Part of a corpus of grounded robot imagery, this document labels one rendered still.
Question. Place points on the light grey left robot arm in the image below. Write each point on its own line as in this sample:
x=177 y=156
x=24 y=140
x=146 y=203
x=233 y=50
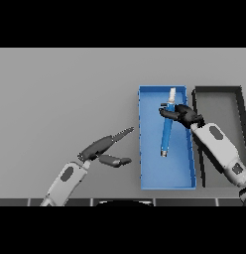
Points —
x=63 y=181

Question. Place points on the blue bin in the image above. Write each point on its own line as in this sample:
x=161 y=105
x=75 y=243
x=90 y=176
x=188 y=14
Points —
x=166 y=165

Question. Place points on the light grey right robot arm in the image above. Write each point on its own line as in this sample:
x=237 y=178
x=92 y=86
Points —
x=221 y=152

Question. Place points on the dark grey bin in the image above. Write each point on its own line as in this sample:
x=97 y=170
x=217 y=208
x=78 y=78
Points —
x=217 y=105

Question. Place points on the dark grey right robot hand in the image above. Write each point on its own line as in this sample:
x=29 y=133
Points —
x=185 y=115

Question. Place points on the blue pipe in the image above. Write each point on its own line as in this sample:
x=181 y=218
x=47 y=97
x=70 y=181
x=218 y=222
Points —
x=168 y=125

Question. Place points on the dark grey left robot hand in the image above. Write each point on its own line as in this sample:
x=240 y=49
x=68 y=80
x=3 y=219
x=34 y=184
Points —
x=98 y=147

